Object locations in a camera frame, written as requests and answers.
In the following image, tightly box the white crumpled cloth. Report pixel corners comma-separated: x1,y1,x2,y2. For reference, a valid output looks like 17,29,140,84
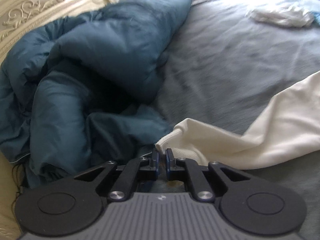
247,4,315,28

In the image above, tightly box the cream carved headboard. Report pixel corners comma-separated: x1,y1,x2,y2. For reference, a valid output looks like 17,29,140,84
1,0,117,239

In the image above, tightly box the grey bed blanket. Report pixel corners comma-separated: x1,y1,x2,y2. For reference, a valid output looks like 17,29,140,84
156,0,319,239

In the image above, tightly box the teal blue duvet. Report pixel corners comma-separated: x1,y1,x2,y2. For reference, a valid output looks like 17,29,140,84
1,0,193,188

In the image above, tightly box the cream white garment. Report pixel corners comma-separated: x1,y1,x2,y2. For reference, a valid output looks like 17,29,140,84
156,72,319,170

